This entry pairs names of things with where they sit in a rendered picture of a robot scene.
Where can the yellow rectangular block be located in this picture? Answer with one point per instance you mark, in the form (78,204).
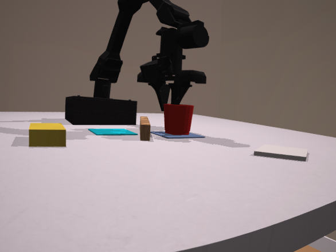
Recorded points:
(47,135)

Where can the white flat rectangular slab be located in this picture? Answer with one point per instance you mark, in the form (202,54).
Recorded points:
(273,151)

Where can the dark red cup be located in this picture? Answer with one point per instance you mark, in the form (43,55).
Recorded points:
(178,118)

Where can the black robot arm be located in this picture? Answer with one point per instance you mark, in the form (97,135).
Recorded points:
(187,35)

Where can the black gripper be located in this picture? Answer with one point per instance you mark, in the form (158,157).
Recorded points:
(181,79)

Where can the tan curved wooden bar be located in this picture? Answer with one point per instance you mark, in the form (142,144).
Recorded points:
(144,129)

